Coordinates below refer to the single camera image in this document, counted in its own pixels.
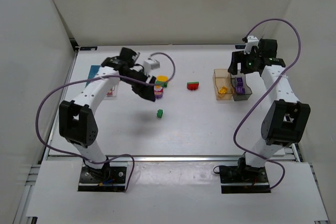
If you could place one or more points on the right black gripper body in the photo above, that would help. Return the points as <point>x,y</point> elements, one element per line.
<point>234,64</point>

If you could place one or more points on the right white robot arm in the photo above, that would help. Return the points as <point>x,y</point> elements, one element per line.
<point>287,117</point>

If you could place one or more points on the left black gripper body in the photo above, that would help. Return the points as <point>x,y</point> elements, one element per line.
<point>143,85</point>

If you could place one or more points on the aluminium table frame rail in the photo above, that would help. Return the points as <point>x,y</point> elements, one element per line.
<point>294,150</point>

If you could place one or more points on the smoky grey transparent container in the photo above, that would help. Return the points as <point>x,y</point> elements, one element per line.
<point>248,90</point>

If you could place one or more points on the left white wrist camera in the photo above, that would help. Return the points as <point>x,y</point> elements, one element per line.
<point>150,64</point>

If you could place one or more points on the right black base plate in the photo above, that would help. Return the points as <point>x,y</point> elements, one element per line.
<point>235,181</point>

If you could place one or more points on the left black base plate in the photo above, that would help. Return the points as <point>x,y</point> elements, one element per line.
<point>113,179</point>

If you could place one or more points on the amber transparent container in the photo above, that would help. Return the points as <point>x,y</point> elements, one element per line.
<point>221,77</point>

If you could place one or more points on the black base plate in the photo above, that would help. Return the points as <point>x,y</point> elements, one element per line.
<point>113,179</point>
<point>235,181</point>

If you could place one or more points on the green lego connector brick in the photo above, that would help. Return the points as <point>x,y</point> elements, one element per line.
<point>159,113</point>

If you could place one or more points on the blue container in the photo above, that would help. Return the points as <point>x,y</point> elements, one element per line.
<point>93,71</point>

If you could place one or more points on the purple flower lego piece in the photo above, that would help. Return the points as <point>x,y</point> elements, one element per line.
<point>239,82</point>

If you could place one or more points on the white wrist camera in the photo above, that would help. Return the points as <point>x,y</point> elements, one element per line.
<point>150,64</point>
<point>250,41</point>

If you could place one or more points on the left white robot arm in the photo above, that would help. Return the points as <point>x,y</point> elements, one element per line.
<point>77,123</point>

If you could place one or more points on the clear transparent container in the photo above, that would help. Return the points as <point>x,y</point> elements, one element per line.
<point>115,91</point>

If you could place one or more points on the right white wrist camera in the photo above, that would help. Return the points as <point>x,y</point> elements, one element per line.
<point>250,41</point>

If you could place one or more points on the yellow rounded lego brick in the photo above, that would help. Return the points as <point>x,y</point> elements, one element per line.
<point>162,78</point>

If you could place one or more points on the purple round lego piece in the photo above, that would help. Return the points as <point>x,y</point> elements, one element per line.
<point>240,90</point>

